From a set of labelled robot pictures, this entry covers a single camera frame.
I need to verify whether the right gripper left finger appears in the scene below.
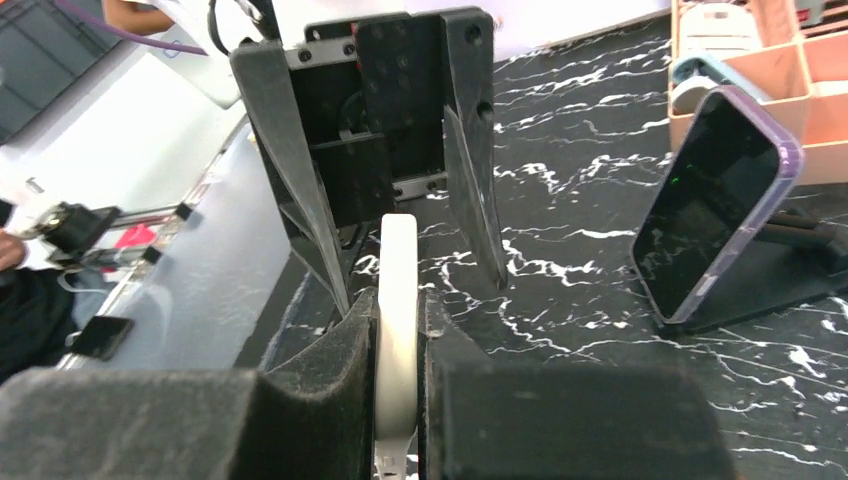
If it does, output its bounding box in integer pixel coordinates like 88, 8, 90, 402
1, 288, 377, 479

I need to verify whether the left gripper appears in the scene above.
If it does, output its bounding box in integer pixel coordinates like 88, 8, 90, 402
229, 7, 508, 315

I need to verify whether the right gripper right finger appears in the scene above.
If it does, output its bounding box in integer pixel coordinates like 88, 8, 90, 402
418, 289, 732, 479

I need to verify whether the phone with beige case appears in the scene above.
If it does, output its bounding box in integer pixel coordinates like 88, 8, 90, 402
374, 214, 418, 479

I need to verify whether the phone with clear pink case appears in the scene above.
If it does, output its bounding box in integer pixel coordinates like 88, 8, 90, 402
631, 85, 805, 326

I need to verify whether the black folding phone stand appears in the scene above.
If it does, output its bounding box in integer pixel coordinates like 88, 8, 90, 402
655, 208, 847, 338

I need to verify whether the orange mesh desk organizer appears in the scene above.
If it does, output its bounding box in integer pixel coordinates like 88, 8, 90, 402
667, 0, 848, 187

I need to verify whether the aluminium rail frame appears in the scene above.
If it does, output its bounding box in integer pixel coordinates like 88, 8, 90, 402
58, 122, 290, 370

